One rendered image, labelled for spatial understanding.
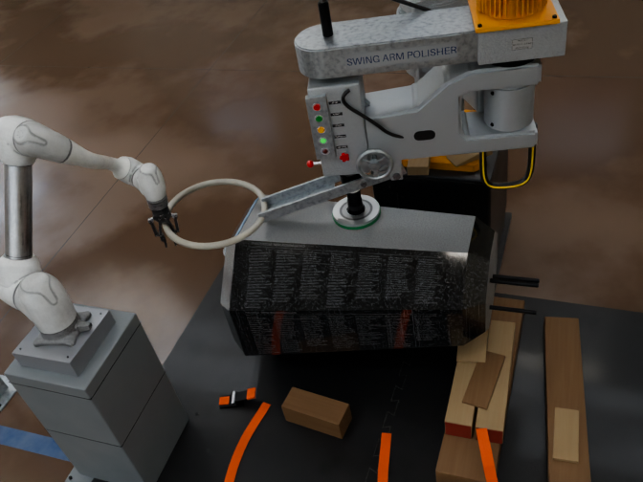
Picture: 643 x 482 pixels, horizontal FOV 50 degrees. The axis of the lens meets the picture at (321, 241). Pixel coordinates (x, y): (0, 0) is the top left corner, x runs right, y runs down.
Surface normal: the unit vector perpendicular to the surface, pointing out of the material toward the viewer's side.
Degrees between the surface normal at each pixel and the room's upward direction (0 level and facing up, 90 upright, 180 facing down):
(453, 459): 0
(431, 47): 90
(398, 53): 90
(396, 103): 4
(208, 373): 0
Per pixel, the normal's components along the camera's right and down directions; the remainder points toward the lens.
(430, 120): -0.05, 0.67
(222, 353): -0.15, -0.73
